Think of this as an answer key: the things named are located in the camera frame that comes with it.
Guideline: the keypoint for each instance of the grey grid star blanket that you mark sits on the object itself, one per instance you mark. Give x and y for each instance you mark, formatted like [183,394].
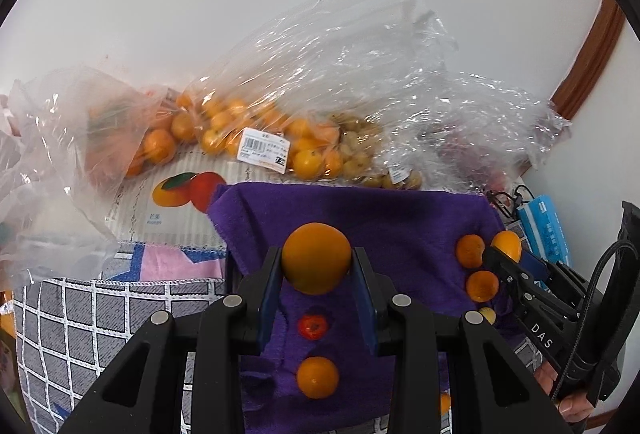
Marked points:
[75,329]

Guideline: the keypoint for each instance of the pile of bagged kumquats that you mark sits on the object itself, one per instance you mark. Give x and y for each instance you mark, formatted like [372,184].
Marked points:
[305,161]

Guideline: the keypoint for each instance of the mandarin orange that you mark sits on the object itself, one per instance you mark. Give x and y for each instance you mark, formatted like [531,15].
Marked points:
[316,259]
[317,377]

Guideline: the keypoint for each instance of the fruit print cardboard box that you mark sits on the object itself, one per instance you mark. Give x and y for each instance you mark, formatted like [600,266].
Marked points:
[150,219]

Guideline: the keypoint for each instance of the crinkled clear plastic bag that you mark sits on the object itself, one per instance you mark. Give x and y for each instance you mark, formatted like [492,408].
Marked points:
[490,113]

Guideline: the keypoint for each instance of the red cherry tomato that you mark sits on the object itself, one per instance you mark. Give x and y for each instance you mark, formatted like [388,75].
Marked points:
[312,326]

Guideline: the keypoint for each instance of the pile of bagged mandarins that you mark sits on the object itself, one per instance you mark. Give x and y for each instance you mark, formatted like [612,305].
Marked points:
[157,146]

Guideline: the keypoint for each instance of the pile of bagged longans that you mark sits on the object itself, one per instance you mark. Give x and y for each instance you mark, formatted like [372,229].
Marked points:
[357,153]

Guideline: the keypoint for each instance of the person's right hand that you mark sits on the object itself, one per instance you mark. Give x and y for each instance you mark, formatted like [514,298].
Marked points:
[547,376]

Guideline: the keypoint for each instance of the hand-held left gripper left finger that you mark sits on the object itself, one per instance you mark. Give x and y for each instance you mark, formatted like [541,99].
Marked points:
[267,309]

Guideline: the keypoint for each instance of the yellow kumquat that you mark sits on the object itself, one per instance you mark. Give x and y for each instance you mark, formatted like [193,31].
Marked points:
[487,314]

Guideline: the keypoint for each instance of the clear labelled plastic bag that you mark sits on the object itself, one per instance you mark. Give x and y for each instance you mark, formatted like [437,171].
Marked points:
[325,63]

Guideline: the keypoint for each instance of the translucent white plastic bag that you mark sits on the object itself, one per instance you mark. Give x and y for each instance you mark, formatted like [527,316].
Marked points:
[50,153]

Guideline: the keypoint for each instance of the brown wooden door frame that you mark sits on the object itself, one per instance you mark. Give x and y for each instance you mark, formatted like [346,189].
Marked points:
[592,58]

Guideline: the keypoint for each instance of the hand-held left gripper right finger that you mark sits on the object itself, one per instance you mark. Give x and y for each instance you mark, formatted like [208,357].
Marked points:
[365,309]

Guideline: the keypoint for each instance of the pile of bagged cherry tomatoes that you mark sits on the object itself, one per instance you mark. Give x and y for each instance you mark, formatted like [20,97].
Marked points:
[497,176]

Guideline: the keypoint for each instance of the purple towel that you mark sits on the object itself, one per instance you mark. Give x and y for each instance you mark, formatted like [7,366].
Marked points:
[410,224]

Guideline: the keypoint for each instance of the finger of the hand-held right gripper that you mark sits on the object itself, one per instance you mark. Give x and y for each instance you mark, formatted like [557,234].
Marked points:
[512,279]
[550,279]

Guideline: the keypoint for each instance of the blue tissue pack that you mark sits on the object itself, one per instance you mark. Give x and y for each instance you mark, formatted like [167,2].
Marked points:
[545,229]

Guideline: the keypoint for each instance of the orange kumquat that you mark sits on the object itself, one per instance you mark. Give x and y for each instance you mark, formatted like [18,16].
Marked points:
[507,244]
[482,286]
[445,403]
[470,251]

